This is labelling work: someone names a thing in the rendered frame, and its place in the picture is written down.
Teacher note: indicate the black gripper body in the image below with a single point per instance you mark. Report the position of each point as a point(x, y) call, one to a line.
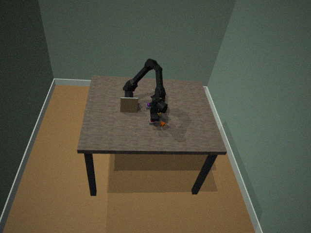
point(154, 111)

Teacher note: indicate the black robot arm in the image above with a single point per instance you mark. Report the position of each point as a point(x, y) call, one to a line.
point(131, 85)

